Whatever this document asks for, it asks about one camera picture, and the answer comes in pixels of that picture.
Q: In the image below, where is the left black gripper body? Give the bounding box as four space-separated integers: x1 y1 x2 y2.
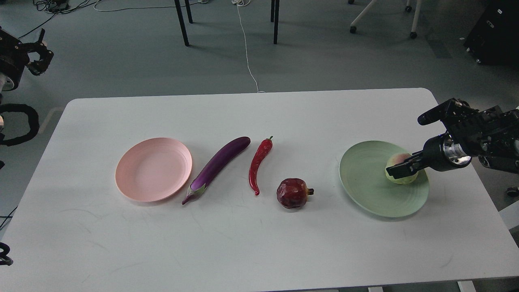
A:
0 28 30 91

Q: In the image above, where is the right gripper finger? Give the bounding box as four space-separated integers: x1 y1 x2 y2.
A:
386 164 423 178
397 151 423 165

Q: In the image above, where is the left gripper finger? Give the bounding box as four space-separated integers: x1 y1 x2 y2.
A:
26 51 54 76
20 28 51 55

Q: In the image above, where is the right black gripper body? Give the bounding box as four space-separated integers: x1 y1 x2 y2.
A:
422 134 472 172

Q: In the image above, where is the dark red pomegranate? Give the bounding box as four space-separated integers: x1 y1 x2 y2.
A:
277 178 314 209

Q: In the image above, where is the red chili pepper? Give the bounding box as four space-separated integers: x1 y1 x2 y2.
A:
248 135 273 196

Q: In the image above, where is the purple eggplant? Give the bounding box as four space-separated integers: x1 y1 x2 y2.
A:
182 136 251 205

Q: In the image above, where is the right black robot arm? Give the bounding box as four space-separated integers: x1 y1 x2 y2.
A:
386 99 519 179

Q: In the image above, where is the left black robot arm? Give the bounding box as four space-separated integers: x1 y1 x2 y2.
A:
0 28 54 148

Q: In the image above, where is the green plate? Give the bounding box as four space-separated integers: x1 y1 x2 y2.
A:
339 140 429 218

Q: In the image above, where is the white office chair base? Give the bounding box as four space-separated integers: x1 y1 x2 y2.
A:
349 0 423 39

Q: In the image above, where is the black table leg left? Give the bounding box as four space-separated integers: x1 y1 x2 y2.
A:
174 0 193 47

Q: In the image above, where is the black table leg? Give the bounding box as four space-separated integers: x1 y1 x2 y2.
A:
270 0 280 45
174 0 193 47

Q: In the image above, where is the pink plate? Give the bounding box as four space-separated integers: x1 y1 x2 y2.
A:
115 138 193 203

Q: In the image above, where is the black table leg right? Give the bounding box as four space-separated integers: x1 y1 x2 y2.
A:
270 0 280 45

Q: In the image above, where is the black cable bundle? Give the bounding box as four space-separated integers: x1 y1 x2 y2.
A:
33 0 98 14

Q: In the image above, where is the white floor cable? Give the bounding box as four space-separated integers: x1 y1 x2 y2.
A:
232 0 266 94

